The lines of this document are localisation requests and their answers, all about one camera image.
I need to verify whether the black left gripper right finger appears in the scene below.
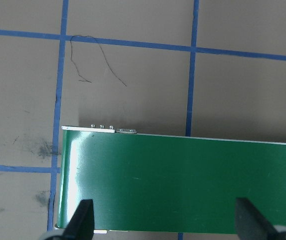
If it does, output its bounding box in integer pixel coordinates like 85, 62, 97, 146
235, 197, 279, 240

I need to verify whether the green conveyor belt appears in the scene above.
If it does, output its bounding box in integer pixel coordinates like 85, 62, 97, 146
56, 126, 286, 234

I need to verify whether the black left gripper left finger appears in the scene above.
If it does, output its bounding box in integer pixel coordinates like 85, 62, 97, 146
61, 199, 94, 240

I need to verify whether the thin dark thread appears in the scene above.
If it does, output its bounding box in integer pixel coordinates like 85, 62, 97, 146
69, 34, 127, 87

